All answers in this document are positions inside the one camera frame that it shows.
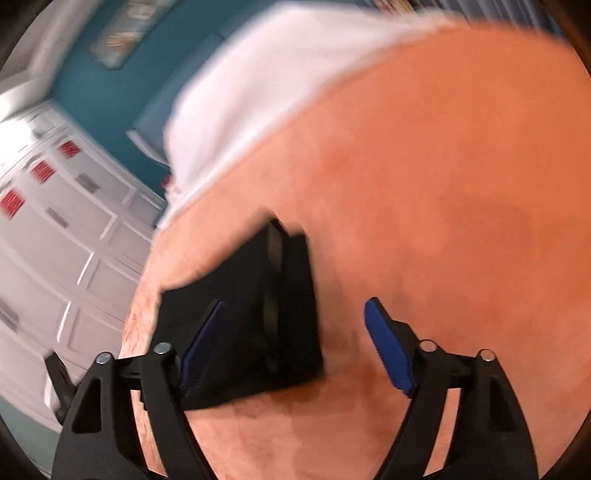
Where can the black pants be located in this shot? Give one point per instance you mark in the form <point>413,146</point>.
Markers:
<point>295,300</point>

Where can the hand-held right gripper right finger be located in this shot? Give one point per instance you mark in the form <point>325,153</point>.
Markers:
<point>390,346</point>

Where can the framed wall picture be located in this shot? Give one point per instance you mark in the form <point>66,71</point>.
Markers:
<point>129,30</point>

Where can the white bed sheet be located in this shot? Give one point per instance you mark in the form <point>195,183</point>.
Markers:
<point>240,97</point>

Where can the grey blue pillow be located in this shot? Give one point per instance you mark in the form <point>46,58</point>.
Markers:
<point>157,124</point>

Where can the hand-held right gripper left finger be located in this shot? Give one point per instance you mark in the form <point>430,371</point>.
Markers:
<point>201,350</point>

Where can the orange fleece blanket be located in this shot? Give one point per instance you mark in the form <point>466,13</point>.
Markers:
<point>438,207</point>

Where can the grey striped curtain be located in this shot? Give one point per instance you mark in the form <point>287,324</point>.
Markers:
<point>461,7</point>

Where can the white panelled wardrobe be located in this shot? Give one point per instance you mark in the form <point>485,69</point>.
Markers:
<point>55,258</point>

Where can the red wardrobe sticker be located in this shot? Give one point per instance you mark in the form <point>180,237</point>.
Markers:
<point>69,148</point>
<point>43,171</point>
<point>11,203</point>

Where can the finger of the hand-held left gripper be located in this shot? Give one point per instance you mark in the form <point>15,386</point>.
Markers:
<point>60,385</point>

